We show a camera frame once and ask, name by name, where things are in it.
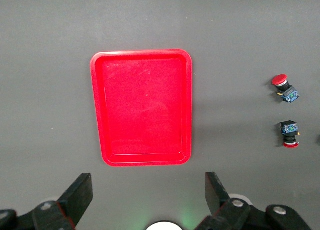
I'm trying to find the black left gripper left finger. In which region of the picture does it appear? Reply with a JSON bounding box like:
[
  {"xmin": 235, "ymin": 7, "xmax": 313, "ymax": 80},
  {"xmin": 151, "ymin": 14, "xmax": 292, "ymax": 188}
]
[{"xmin": 32, "ymin": 173, "xmax": 94, "ymax": 230}]

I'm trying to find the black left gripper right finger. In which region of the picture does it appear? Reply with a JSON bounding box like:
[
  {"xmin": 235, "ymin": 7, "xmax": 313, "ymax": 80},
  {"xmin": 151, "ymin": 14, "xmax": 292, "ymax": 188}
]
[{"xmin": 196, "ymin": 171, "xmax": 251, "ymax": 230}]

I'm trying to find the red mushroom push button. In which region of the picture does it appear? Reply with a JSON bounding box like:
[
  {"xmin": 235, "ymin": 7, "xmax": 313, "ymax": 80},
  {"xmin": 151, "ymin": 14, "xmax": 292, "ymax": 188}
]
[
  {"xmin": 270, "ymin": 73, "xmax": 301, "ymax": 104},
  {"xmin": 279, "ymin": 120, "xmax": 302, "ymax": 149}
]

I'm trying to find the red plastic tray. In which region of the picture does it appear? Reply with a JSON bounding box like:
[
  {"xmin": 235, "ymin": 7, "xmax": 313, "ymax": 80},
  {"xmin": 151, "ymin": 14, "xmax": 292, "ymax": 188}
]
[{"xmin": 89, "ymin": 48, "xmax": 194, "ymax": 167}]

